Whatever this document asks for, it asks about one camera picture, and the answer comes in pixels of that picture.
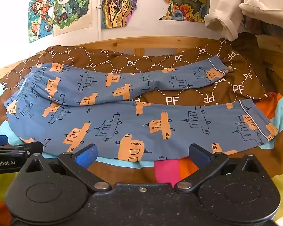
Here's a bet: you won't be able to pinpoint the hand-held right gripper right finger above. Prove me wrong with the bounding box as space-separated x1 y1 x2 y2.
173 144 271 192

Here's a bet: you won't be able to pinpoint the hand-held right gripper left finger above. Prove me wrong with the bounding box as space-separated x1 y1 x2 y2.
19 144 112 192

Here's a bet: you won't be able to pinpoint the blue pants with orange print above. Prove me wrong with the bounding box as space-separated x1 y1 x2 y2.
3 56 279 163

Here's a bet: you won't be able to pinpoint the colourful patchwork bedsheet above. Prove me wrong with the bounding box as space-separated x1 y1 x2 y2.
0 82 283 226

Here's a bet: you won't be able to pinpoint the brown patterned blanket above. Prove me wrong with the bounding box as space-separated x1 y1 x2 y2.
0 38 274 106

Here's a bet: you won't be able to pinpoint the dark patterned cloth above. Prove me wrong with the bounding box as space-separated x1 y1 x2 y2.
242 14 283 38

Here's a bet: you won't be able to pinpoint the white hanging garment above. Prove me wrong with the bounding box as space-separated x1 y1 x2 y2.
204 0 283 41

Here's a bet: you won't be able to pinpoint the wooden bed frame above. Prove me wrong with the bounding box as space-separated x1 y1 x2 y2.
0 34 283 95

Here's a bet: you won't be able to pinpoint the orange-haired figure wall poster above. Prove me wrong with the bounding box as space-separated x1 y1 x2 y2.
28 0 55 44

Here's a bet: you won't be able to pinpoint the white wall conduit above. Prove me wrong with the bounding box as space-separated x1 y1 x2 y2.
96 0 102 41

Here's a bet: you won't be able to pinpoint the blond figure wall poster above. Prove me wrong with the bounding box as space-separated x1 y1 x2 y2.
52 0 94 37

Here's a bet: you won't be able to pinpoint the torn colourful wall poster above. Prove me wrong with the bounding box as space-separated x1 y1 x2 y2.
153 0 212 23

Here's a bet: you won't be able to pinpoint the swirly colourful wall poster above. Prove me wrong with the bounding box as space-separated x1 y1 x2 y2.
101 0 154 30

